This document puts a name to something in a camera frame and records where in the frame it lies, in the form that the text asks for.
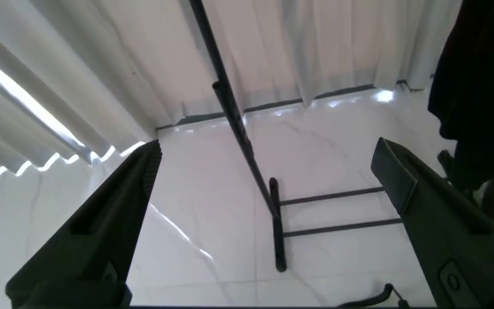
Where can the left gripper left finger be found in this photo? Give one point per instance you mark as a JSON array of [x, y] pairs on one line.
[[88, 257]]

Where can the black garment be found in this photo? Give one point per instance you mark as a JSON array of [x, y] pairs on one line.
[[478, 86]]

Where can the black clothes rack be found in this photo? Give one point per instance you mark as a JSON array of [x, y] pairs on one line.
[[221, 73]]

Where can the white curtain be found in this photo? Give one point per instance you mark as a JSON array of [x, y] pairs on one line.
[[272, 43]]

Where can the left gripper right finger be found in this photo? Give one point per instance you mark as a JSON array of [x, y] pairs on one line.
[[457, 240]]

